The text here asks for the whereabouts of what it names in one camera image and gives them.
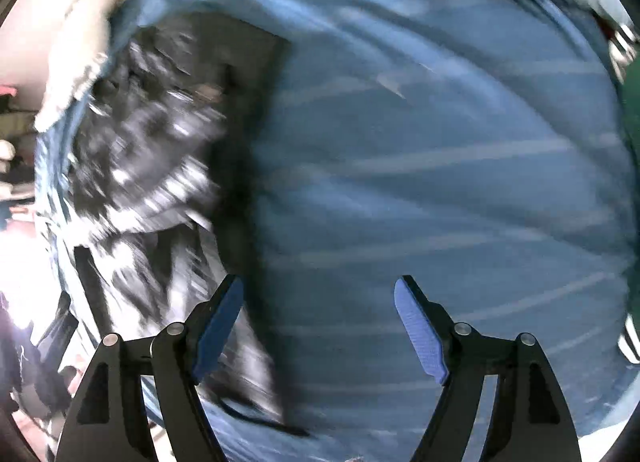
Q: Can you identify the white fluffy blanket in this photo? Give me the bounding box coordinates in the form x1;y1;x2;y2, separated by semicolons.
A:
34;0;198;133

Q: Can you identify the black white patterned garment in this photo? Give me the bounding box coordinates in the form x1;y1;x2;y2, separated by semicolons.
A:
67;12;311;438

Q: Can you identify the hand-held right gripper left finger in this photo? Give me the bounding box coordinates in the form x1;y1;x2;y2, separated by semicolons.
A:
54;274;245;462

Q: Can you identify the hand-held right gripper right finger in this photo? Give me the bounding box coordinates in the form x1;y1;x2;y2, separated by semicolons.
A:
393;275;584;462

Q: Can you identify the blue striped bed sheet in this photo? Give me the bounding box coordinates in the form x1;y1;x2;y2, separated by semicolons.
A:
34;0;633;462

